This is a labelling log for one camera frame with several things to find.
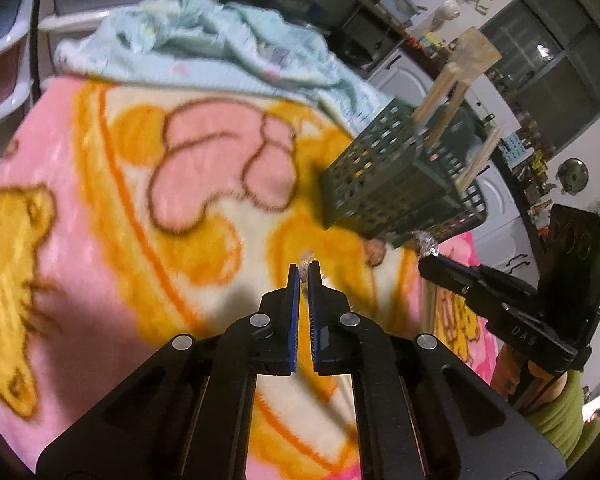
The light blue patterned cloth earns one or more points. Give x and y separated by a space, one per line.
204 44

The dark kitchen window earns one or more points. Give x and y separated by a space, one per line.
550 65

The chopsticks in basket middle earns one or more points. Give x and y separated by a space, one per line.
450 109

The steel pot lid on wall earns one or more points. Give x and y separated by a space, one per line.
573 176

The chopsticks in basket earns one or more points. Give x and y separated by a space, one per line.
450 109
442 85
478 162

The green sleeve forearm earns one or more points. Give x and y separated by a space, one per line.
558 409

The pink cartoon bear blanket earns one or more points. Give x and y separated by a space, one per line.
129 215

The chopsticks in basket right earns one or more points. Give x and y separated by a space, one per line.
478 162

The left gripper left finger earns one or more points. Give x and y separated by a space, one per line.
186 412

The wrapped chopsticks on blanket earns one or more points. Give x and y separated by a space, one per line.
307 262

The dark green utensil basket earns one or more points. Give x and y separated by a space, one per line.
385 185

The chopsticks in basket left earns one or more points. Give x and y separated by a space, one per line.
442 85

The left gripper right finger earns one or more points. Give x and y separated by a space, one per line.
420 412

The wooden cutting board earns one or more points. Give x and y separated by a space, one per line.
473 55

